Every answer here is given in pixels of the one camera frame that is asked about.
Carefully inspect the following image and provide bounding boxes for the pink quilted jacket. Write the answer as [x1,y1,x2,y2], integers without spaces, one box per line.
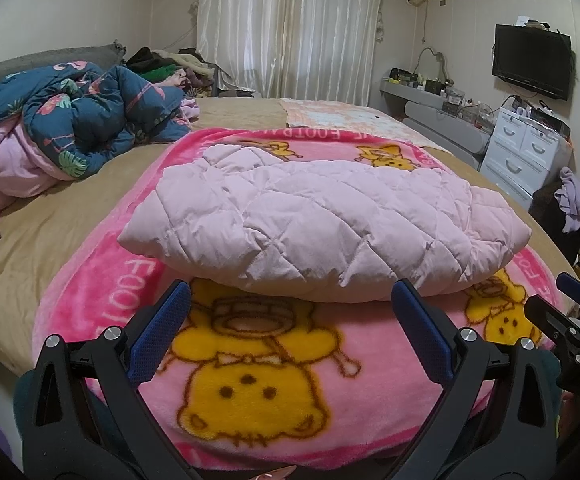
[118,144,533,303]

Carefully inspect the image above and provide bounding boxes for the dark chair with clothes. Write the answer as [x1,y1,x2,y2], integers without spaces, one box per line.
[530,180,580,271]

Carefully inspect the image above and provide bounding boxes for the blue flamingo print duvet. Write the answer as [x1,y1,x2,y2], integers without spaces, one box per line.
[0,61,201,211]

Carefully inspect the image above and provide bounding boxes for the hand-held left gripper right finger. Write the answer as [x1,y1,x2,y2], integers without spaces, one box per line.
[385,277,558,480]

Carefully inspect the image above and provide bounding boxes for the pink cartoon printed blanket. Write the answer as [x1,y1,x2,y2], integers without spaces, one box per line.
[32,127,570,471]

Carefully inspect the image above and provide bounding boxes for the black flat television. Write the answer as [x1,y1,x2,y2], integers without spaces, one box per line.
[492,24,573,102]

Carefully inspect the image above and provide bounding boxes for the lilac garment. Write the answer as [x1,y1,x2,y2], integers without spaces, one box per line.
[554,166,580,235]

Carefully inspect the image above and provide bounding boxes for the pile of folded clothes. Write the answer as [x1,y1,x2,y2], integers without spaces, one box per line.
[126,46,218,98]

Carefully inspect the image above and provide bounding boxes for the grey padded shelf unit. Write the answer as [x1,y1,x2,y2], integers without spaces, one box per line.
[380,77,493,171]

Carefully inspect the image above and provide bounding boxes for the grey pillow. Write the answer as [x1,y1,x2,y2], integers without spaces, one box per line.
[0,40,127,88]

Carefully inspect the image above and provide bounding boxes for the group of small cluttered items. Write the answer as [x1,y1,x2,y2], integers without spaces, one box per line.
[390,67,495,123]

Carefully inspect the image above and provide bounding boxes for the white sheer curtain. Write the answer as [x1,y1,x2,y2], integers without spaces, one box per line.
[196,0,393,108]

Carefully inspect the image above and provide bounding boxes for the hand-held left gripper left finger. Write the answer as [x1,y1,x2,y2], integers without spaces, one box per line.
[22,278,205,480]

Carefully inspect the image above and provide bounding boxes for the white drawer cabinet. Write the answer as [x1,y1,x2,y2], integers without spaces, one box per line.
[480,105,570,211]

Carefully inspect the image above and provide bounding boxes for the peach patterned blanket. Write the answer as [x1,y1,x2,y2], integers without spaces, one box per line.
[280,97,450,153]

